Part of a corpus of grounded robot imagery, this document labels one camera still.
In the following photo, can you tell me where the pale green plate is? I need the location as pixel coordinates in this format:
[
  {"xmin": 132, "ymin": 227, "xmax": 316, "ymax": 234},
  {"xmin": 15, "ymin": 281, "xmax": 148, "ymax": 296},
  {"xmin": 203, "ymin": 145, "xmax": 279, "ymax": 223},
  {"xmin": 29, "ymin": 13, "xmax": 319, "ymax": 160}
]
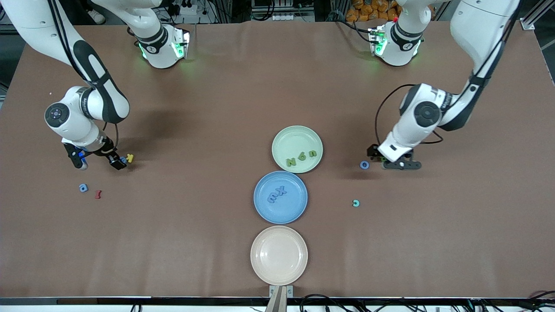
[{"xmin": 272, "ymin": 126, "xmax": 323, "ymax": 174}]

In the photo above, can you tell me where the orange fruit pile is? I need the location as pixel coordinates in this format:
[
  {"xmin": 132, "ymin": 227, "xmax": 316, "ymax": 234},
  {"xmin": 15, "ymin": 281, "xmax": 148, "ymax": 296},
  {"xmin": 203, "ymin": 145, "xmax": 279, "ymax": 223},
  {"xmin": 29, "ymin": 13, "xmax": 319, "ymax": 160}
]
[{"xmin": 346, "ymin": 0, "xmax": 402, "ymax": 22}]

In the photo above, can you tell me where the beige plate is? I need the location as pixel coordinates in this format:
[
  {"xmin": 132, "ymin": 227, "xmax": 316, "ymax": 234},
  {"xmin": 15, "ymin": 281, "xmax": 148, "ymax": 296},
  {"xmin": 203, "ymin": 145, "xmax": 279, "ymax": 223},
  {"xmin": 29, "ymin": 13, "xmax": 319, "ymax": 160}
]
[{"xmin": 250, "ymin": 225, "xmax": 308, "ymax": 286}]

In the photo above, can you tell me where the blue plate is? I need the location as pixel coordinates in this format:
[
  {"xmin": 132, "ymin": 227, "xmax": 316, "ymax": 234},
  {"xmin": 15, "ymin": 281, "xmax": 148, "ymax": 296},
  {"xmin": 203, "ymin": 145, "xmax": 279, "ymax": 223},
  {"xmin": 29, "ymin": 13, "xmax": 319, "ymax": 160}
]
[{"xmin": 254, "ymin": 171, "xmax": 308, "ymax": 224}]

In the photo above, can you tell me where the brown table mat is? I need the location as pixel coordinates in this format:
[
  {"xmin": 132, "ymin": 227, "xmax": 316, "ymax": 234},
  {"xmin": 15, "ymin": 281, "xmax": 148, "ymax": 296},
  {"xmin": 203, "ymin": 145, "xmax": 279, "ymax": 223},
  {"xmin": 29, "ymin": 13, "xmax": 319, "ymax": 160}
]
[{"xmin": 0, "ymin": 19, "xmax": 555, "ymax": 299}]

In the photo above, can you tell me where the white power strip with plugs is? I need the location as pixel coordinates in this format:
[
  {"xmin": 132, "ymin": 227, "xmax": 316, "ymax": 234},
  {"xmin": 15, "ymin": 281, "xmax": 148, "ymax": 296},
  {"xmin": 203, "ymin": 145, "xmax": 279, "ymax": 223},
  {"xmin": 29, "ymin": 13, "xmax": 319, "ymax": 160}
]
[{"xmin": 167, "ymin": 0, "xmax": 198, "ymax": 16}]

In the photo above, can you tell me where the grey metal mount bracket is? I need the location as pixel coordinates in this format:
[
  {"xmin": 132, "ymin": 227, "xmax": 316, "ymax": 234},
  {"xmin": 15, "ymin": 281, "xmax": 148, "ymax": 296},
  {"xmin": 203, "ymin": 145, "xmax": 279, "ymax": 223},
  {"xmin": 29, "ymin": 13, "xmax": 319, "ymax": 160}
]
[{"xmin": 269, "ymin": 285, "xmax": 294, "ymax": 312}]

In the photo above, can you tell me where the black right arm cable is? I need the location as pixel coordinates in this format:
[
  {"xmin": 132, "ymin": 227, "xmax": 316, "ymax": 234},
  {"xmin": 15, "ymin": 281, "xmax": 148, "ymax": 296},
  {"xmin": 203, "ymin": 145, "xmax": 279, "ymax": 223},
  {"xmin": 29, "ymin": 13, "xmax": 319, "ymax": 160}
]
[{"xmin": 48, "ymin": 0, "xmax": 119, "ymax": 150}]

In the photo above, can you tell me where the black cable loop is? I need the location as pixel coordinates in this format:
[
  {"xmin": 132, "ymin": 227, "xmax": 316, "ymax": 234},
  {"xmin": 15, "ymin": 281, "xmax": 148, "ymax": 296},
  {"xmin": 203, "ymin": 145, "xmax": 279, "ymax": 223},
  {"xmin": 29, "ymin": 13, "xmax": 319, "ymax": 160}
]
[{"xmin": 299, "ymin": 294, "xmax": 347, "ymax": 312}]

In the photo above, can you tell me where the aluminium frame corner post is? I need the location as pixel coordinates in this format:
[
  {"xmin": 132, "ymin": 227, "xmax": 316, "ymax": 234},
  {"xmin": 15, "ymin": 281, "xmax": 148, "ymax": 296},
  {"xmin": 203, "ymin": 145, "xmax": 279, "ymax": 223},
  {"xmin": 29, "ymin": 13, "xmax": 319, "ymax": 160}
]
[{"xmin": 520, "ymin": 0, "xmax": 555, "ymax": 32}]

